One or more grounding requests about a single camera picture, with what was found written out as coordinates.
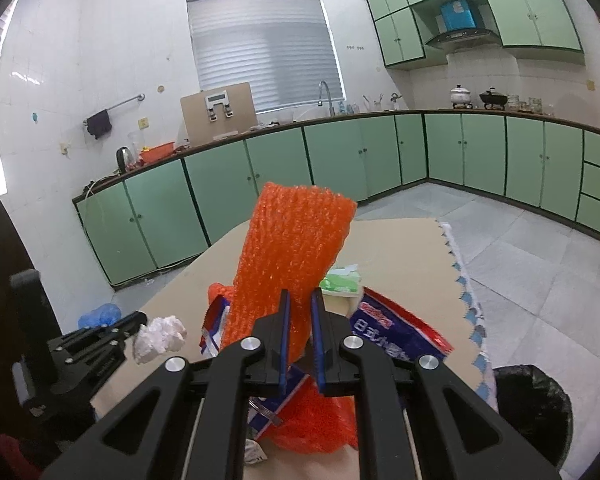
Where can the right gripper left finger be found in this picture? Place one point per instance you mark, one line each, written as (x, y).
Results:
(186, 420)

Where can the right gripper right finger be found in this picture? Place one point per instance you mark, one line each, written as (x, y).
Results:
(415, 420)

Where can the blue red snack bag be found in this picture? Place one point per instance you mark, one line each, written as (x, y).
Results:
(400, 333)

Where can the black trash bin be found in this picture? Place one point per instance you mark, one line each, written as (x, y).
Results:
(538, 408)

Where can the green lower kitchen cabinets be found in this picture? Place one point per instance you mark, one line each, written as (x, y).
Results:
(172, 211)

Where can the blue plastic bag on floor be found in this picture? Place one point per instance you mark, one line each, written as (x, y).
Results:
(105, 315)

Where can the crumpled white tissue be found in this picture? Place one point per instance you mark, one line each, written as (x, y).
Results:
(160, 336)

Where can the green white small packet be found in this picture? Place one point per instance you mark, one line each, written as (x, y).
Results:
(342, 281)

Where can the steel electric kettle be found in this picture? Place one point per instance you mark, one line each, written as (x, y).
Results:
(125, 160)

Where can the orange plastic basin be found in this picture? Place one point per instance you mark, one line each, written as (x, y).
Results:
(149, 156)

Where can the cardboard board with printout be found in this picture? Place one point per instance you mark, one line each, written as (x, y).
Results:
(209, 115)

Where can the white cooking pot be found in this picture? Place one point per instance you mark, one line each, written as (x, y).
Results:
(460, 98)

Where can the black wok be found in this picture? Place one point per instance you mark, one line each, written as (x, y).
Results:
(493, 100)

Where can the chrome sink faucet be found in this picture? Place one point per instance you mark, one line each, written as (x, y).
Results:
(325, 97)

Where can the window blind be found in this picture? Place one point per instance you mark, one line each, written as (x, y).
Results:
(282, 48)

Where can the range hood with blue box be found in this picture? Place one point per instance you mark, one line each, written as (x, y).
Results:
(464, 28)

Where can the dark towel on rail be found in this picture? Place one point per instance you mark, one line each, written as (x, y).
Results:
(99, 124)

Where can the wall towel rail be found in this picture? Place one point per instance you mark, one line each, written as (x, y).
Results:
(138, 98)

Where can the green upper wall cabinets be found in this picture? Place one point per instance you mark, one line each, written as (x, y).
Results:
(533, 29)

